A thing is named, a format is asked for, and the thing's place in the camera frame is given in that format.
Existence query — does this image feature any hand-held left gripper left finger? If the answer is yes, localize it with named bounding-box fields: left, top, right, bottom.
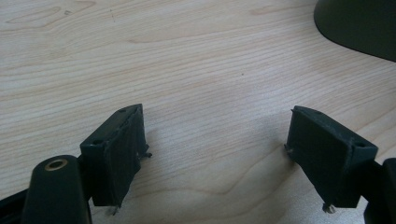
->
left=78, top=103, right=153, bottom=217

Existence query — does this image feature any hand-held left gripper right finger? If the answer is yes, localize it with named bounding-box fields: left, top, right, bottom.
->
left=284, top=105, right=379, bottom=215

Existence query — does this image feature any black fan-shaped tray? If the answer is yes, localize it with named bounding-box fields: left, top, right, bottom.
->
left=313, top=0, right=396, bottom=63

